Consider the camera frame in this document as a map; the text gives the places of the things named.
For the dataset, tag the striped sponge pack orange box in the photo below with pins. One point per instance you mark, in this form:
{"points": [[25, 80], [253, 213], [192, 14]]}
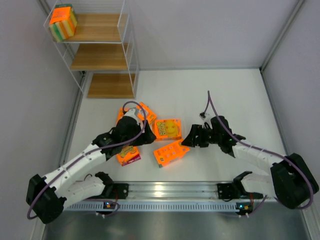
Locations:
{"points": [[63, 22]]}

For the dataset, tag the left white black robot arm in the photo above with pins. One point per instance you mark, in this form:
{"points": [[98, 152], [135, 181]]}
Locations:
{"points": [[49, 195]]}

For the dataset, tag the aluminium mounting rail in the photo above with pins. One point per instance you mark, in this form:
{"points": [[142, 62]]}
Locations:
{"points": [[152, 191]]}

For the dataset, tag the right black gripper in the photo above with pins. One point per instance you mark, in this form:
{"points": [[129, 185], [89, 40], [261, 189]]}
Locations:
{"points": [[197, 136]]}

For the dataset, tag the yellow smiley sponge orange box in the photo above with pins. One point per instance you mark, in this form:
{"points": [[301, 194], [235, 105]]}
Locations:
{"points": [[167, 129]]}

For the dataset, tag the pink sponge orange box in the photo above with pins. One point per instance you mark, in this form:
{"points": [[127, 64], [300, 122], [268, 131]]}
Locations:
{"points": [[128, 155]]}

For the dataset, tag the orange box with barcode label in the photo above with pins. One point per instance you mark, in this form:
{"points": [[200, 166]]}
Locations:
{"points": [[151, 116]]}

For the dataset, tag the slim orange sponge box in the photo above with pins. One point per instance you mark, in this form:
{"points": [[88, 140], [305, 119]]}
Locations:
{"points": [[122, 112]]}

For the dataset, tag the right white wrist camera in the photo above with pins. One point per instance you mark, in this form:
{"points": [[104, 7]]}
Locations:
{"points": [[205, 116]]}

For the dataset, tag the white wire wooden shelf unit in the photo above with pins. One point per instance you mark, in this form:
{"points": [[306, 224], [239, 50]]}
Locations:
{"points": [[101, 56]]}

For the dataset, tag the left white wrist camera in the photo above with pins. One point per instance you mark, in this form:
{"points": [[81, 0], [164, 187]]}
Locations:
{"points": [[133, 113]]}

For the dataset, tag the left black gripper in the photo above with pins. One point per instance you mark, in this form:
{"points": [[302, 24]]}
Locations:
{"points": [[144, 135]]}

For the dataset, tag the grey slotted cable duct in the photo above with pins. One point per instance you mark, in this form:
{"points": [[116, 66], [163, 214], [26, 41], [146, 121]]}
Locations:
{"points": [[158, 206]]}

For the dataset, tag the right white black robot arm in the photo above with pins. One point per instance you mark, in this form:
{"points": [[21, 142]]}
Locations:
{"points": [[285, 178]]}

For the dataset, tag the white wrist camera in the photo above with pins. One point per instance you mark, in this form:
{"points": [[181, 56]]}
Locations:
{"points": [[133, 113], [205, 116]]}

